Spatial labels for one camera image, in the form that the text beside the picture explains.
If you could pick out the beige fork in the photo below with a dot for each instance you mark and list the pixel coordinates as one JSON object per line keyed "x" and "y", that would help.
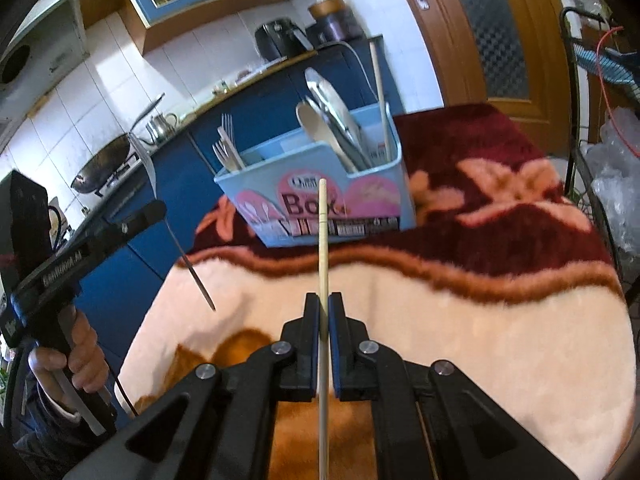
{"x": 232, "y": 155}

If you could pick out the black air fryer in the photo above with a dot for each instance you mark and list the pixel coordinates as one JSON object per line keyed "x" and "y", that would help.
{"x": 277, "y": 40}

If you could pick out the purple rice cooker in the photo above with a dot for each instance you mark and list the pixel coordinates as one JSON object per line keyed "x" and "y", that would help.
{"x": 340, "y": 27}

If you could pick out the wooden door with glass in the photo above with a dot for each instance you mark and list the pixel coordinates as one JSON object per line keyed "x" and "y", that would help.
{"x": 440, "y": 85}

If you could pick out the blue utensil holder box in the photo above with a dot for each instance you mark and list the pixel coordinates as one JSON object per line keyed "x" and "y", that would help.
{"x": 385, "y": 200}

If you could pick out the person's left forearm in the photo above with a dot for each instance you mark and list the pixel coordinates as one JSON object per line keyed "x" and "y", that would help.
{"x": 35, "y": 440}

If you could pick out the black wok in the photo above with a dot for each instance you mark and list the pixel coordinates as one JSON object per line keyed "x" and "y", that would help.
{"x": 102, "y": 165}

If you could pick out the small steel fork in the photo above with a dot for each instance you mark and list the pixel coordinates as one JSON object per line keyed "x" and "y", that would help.
{"x": 195, "y": 275}

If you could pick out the person's left hand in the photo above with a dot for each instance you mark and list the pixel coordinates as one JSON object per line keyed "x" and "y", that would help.
{"x": 87, "y": 355}

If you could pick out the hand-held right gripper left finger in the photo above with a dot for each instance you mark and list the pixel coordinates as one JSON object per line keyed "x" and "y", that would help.
{"x": 312, "y": 320}

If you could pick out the clear plastic bags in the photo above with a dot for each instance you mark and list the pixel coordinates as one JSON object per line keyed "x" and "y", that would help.
{"x": 615, "y": 200}

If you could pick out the white plastic spoon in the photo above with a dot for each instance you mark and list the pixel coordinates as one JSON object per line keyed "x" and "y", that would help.
{"x": 310, "y": 122}

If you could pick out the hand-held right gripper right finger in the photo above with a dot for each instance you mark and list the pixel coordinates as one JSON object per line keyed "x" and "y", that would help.
{"x": 336, "y": 330}

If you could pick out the blue kitchen base cabinet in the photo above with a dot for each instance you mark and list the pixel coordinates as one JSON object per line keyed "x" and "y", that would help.
{"x": 125, "y": 285}

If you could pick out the brown pot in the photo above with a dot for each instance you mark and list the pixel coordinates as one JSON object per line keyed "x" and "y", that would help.
{"x": 327, "y": 7}

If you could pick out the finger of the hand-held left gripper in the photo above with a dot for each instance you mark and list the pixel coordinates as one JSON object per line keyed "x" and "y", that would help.
{"x": 140, "y": 220}

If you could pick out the red and cream plush blanket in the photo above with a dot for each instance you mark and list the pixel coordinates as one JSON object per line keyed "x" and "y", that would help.
{"x": 475, "y": 310}

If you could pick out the blue plastic basket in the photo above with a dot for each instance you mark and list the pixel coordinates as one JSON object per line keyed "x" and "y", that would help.
{"x": 615, "y": 67}

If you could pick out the wooden chopstick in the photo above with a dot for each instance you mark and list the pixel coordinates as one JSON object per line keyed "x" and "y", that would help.
{"x": 380, "y": 100}
{"x": 323, "y": 260}

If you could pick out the steel kettle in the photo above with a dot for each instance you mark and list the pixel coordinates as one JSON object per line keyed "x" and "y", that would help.
{"x": 160, "y": 130}

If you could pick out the range hood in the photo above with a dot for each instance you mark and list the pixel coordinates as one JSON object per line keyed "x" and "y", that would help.
{"x": 45, "y": 50}

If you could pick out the gas stove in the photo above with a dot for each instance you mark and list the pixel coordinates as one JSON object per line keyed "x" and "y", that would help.
{"x": 122, "y": 172}

